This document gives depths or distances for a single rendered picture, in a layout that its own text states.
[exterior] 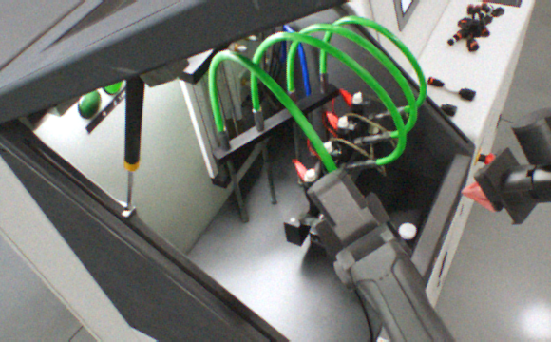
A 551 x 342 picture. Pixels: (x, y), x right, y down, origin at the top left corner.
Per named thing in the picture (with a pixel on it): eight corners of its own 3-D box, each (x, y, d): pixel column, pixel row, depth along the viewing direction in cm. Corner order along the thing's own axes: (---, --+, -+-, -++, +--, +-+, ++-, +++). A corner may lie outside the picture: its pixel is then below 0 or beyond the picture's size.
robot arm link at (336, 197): (351, 296, 62) (415, 256, 61) (295, 217, 61) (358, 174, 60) (342, 263, 74) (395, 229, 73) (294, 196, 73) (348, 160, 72)
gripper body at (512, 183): (498, 147, 82) (540, 139, 75) (531, 199, 84) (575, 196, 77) (475, 173, 79) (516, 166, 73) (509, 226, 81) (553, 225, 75)
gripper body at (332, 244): (312, 223, 80) (318, 234, 73) (371, 190, 80) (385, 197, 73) (332, 260, 81) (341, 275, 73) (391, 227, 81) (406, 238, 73)
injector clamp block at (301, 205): (328, 273, 123) (325, 237, 112) (289, 257, 127) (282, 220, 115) (381, 168, 141) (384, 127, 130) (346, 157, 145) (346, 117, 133)
